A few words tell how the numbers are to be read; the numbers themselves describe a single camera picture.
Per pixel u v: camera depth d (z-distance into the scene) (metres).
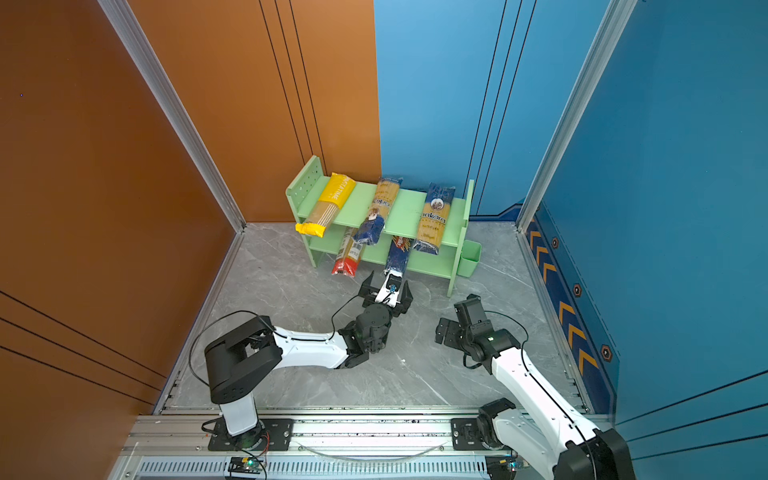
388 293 0.67
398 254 0.89
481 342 0.57
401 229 0.82
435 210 0.83
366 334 0.62
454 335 0.74
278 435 0.73
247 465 0.71
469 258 0.97
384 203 0.85
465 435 0.72
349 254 0.91
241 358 0.50
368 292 0.73
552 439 0.41
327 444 0.73
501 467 0.70
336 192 0.88
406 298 0.75
